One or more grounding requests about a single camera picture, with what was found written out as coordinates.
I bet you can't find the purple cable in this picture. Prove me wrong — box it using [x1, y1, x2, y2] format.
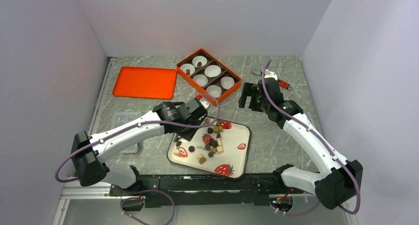
[54, 93, 221, 183]
[260, 59, 361, 215]

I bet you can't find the white swirl chocolate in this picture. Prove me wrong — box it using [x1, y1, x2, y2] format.
[194, 153, 203, 160]

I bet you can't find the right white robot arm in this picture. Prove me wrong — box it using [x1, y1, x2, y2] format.
[238, 78, 363, 214]

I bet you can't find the clear plastic screw box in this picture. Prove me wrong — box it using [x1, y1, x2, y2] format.
[111, 111, 142, 154]

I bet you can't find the caramel chocolate piece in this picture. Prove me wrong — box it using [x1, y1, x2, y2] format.
[199, 157, 207, 164]

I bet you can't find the white paper cup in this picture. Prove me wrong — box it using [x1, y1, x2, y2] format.
[204, 65, 221, 78]
[206, 85, 222, 98]
[192, 74, 208, 87]
[180, 63, 195, 76]
[192, 55, 208, 68]
[220, 77, 235, 90]

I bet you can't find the white strawberry tray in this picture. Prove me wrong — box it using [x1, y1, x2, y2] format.
[167, 119, 251, 180]

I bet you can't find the red handled wrench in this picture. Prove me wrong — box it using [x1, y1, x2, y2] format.
[251, 68, 293, 90]

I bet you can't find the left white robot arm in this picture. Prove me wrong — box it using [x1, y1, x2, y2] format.
[71, 98, 210, 195]

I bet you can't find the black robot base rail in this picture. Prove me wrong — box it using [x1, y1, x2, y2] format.
[109, 173, 303, 208]

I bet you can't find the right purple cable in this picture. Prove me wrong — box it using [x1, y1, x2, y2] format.
[260, 59, 361, 215]

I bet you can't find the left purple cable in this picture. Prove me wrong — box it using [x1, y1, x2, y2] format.
[54, 93, 221, 183]

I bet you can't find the orange chocolate box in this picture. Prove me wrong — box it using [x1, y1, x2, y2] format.
[176, 48, 241, 103]

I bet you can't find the orange box lid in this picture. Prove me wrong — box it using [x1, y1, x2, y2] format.
[112, 66, 177, 100]

